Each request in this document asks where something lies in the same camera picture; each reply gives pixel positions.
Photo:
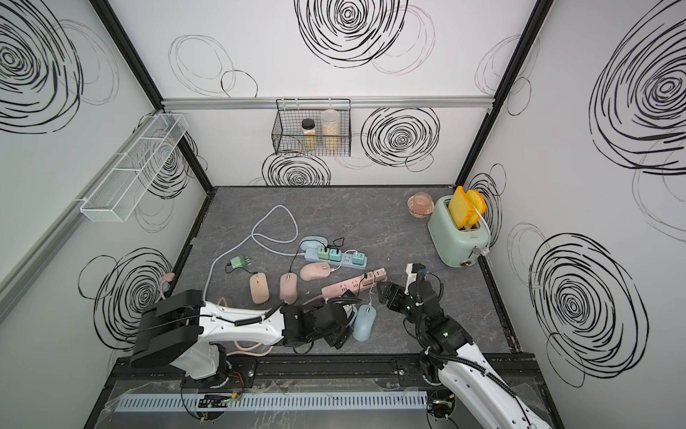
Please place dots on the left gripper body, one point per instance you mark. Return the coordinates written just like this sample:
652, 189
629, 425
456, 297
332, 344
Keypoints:
338, 338

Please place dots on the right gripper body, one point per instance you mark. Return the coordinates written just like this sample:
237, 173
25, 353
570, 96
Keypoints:
402, 302

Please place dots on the pink power strip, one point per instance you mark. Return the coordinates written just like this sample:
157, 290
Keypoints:
355, 285

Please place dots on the peach mouse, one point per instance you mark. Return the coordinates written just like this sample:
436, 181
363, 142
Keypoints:
259, 288

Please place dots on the green charger plug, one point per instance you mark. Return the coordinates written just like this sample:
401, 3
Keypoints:
239, 263

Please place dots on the light blue mouse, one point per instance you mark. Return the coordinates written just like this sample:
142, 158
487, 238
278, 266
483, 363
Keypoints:
352, 316
364, 321

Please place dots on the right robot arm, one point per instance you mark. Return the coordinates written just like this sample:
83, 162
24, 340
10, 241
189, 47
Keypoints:
454, 359

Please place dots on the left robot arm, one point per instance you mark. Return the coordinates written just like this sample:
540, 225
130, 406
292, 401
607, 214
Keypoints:
190, 333

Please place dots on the pink mouse sideways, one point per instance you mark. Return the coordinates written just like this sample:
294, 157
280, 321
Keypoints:
315, 271

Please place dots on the pink mouse upright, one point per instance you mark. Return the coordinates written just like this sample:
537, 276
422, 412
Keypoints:
288, 288

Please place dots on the blue mouse behind strip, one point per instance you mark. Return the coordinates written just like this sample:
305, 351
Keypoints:
315, 242

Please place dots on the blue power strip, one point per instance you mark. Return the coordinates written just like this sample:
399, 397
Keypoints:
337, 258

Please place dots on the mint green toaster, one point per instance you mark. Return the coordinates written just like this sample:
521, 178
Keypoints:
457, 247

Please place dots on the pink glass bowl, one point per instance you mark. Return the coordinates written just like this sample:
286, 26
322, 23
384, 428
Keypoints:
420, 205

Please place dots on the yellow toast slice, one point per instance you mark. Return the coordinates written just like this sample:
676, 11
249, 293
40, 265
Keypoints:
466, 208

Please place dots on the white lid tall jar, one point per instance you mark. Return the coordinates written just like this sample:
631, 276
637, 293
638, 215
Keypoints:
330, 123

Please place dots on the brown lid spice jar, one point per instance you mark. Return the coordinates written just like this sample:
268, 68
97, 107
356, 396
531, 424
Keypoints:
308, 126

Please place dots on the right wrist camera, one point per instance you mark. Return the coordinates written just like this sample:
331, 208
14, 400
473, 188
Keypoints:
414, 271

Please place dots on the black wire basket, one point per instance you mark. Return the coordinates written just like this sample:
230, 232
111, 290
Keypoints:
318, 127

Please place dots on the grey cable duct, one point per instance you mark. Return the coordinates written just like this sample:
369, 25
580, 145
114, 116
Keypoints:
214, 403

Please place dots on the white wire shelf basket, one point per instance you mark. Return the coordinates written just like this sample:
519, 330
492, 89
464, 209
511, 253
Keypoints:
150, 164

